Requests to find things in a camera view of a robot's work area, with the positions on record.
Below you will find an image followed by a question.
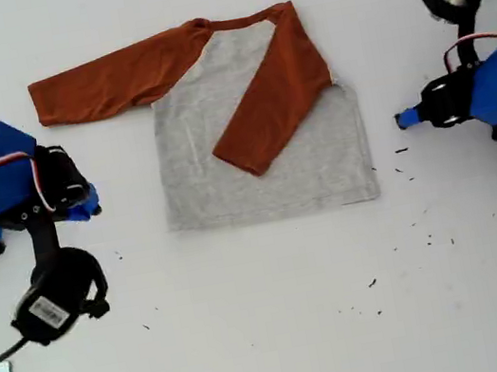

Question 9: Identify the grey and brown raglan shirt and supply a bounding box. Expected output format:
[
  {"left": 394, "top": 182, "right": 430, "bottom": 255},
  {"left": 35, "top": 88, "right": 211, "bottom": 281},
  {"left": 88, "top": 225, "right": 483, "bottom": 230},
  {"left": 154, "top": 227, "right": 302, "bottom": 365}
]
[{"left": 20, "top": 0, "right": 383, "bottom": 258}]

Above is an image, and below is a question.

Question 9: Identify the red white servo wire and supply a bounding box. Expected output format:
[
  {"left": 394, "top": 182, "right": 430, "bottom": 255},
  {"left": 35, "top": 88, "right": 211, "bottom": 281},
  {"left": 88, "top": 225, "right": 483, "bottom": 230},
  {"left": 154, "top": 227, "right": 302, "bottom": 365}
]
[
  {"left": 0, "top": 96, "right": 56, "bottom": 221},
  {"left": 439, "top": 30, "right": 497, "bottom": 89}
]

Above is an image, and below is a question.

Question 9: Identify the black camera stalk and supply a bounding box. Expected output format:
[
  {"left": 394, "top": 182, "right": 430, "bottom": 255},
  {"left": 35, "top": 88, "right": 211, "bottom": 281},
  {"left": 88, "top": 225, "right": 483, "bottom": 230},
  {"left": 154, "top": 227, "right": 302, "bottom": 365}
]
[
  {"left": 15, "top": 200, "right": 68, "bottom": 288},
  {"left": 451, "top": 8, "right": 490, "bottom": 67}
]

